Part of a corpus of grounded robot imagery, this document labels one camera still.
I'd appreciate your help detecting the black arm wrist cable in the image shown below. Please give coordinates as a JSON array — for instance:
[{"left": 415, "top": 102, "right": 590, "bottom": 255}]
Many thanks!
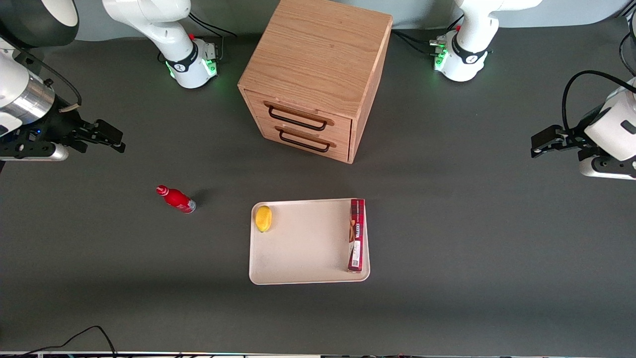
[
  {"left": 562, "top": 70, "right": 636, "bottom": 131},
  {"left": 0, "top": 35, "right": 82, "bottom": 111}
]

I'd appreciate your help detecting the black metal drawer handle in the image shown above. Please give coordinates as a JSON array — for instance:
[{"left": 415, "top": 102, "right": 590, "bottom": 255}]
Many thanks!
[
  {"left": 268, "top": 105, "right": 329, "bottom": 132},
  {"left": 279, "top": 130, "right": 331, "bottom": 154}
]

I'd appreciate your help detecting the red tartan shortbread box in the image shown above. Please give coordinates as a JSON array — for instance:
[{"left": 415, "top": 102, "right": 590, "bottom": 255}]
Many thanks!
[{"left": 348, "top": 198, "right": 366, "bottom": 273}]

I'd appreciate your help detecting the black right arm base cable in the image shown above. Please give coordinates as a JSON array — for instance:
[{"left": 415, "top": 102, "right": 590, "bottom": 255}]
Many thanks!
[{"left": 188, "top": 12, "right": 238, "bottom": 64}]

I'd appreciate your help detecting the black left arm base cable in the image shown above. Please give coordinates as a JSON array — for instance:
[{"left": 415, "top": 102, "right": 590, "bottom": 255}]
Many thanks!
[{"left": 392, "top": 19, "right": 465, "bottom": 59}]

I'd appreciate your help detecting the black arm base cable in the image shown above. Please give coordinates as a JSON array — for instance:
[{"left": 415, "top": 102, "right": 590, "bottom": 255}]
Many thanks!
[
  {"left": 392, "top": 19, "right": 465, "bottom": 59},
  {"left": 188, "top": 12, "right": 238, "bottom": 64}
]

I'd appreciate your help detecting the black left arm wrist cable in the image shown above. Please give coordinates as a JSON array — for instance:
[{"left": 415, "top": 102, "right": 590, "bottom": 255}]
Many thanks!
[{"left": 562, "top": 70, "right": 636, "bottom": 131}]

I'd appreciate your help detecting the red coke bottle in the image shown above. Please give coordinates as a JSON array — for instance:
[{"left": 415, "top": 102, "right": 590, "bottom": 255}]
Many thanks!
[{"left": 156, "top": 185, "right": 197, "bottom": 214}]

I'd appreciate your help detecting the beige plastic tray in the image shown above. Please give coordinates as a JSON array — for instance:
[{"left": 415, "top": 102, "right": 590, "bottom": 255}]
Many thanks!
[{"left": 248, "top": 198, "right": 371, "bottom": 285}]

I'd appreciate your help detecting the black cable at table edge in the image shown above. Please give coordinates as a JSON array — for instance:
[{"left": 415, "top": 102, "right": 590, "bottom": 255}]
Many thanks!
[{"left": 0, "top": 326, "right": 118, "bottom": 358}]

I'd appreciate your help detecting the wooden drawer cabinet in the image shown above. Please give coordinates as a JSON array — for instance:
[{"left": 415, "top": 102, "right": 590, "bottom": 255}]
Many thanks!
[{"left": 238, "top": 0, "right": 394, "bottom": 165}]

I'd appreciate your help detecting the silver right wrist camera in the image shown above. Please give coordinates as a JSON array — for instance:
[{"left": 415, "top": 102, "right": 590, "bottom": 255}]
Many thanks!
[{"left": 0, "top": 143, "right": 69, "bottom": 162}]

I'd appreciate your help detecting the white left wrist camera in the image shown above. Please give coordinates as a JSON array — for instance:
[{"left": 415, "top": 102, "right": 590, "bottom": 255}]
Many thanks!
[{"left": 579, "top": 157, "right": 636, "bottom": 180}]

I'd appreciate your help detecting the black right arm wrist cable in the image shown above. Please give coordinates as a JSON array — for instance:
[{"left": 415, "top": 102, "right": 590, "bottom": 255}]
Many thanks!
[{"left": 0, "top": 35, "right": 82, "bottom": 111}]

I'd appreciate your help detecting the yellow lemon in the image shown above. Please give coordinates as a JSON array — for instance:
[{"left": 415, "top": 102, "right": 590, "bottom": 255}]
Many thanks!
[{"left": 255, "top": 205, "right": 273, "bottom": 233}]

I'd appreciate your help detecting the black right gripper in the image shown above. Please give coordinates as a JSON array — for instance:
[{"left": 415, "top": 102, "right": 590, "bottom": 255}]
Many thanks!
[{"left": 0, "top": 106, "right": 126, "bottom": 154}]

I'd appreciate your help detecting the wooden drawer front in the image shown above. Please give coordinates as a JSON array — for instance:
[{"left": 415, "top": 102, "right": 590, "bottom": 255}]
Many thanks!
[
  {"left": 243, "top": 89, "right": 353, "bottom": 145},
  {"left": 252, "top": 115, "right": 351, "bottom": 163}
]

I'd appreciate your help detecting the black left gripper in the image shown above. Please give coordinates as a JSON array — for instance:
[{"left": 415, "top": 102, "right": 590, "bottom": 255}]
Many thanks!
[{"left": 531, "top": 107, "right": 607, "bottom": 161}]

